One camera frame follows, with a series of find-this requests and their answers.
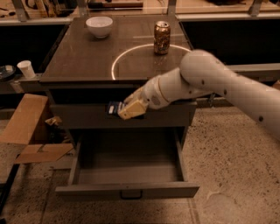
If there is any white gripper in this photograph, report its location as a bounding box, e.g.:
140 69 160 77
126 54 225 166
117 76 170 120

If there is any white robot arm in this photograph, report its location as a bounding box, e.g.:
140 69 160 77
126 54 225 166
117 50 280 139

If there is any grey drawer cabinet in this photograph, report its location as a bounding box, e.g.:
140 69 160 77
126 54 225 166
40 16 189 145

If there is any open grey middle drawer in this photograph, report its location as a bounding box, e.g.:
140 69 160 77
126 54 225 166
55 128 200 200

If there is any closed grey top drawer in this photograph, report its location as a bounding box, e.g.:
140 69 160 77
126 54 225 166
51 101 197 130

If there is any gold soda can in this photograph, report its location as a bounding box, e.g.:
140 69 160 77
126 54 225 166
154 21 171 55

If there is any white ceramic bowl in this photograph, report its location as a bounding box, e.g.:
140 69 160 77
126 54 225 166
86 17 113 39

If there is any white paper cup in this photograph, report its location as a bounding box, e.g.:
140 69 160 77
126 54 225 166
17 60 36 79

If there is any brown cardboard box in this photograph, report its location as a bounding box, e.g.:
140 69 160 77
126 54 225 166
0 94 73 164

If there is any dark round lid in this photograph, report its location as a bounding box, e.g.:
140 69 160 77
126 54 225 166
0 65 16 81

